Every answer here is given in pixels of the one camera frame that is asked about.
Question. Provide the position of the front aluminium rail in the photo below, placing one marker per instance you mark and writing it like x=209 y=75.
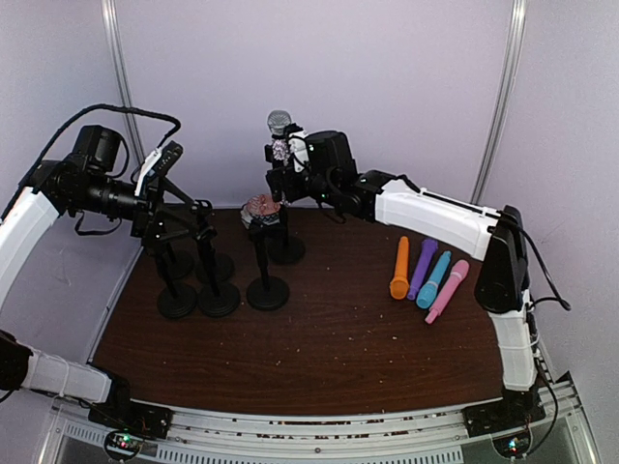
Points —
x=438 y=435

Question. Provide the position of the orange microphone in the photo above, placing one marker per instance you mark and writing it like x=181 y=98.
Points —
x=399 y=284

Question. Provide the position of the right aluminium frame post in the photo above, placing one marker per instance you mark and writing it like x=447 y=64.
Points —
x=507 y=81

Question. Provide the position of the silver rhinestone microphone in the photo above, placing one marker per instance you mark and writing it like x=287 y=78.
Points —
x=277 y=121

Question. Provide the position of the purple microphone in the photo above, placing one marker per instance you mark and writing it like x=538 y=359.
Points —
x=428 y=247

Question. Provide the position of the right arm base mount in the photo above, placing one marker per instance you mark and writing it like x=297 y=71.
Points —
x=508 y=426

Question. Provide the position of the purple microphone's black stand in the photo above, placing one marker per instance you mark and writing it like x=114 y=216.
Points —
x=179 y=265

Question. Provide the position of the aluminium frame post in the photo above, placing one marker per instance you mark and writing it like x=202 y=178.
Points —
x=507 y=81
x=113 y=36

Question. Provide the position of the blue microphone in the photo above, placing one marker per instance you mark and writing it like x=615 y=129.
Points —
x=429 y=290

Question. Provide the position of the pink microphone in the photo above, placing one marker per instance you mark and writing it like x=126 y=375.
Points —
x=457 y=275

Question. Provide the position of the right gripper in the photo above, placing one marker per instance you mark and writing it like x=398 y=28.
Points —
x=292 y=191

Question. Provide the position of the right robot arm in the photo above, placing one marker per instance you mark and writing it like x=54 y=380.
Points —
x=320 y=166

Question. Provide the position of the pink microphone's black stand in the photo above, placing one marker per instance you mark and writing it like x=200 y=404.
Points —
x=265 y=293

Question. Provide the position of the rhinestone microphone's black stand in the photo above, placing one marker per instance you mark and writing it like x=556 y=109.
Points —
x=284 y=249

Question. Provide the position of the left aluminium frame post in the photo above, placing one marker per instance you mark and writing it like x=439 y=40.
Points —
x=113 y=36

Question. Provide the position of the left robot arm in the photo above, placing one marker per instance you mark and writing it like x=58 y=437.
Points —
x=81 y=183

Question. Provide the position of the orange microphone's black stand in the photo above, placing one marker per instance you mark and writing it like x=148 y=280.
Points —
x=218 y=298

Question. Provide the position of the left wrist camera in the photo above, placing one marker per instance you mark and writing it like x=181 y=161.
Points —
x=157 y=165

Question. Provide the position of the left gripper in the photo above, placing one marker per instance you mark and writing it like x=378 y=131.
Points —
x=152 y=220

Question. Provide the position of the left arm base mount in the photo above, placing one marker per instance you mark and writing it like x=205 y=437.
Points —
x=131 y=431

